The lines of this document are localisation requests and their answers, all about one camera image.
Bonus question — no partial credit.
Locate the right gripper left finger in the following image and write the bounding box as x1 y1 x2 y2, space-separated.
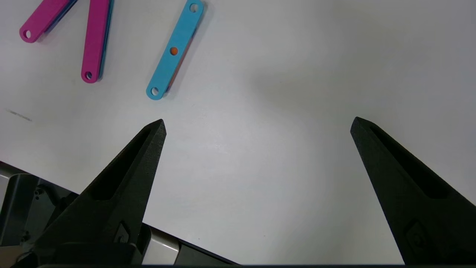
33 119 166 265

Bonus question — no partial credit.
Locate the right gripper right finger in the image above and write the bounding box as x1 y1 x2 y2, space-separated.
350 117 476 265

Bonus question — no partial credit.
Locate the grey robot base chassis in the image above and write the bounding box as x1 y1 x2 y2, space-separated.
0 162 240 265

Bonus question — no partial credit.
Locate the pink bar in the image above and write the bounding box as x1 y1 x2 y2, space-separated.
81 0 114 84
19 0 78 44

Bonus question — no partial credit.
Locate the long blue bar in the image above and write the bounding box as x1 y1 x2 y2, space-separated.
146 0 205 101

